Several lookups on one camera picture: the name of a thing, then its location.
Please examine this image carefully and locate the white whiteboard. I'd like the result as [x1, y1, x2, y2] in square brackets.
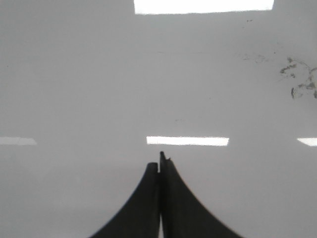
[0, 0, 317, 238]

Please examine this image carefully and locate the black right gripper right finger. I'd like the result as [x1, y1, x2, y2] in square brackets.
[159, 151, 240, 238]

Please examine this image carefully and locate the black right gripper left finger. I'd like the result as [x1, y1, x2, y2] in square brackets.
[91, 162, 160, 238]

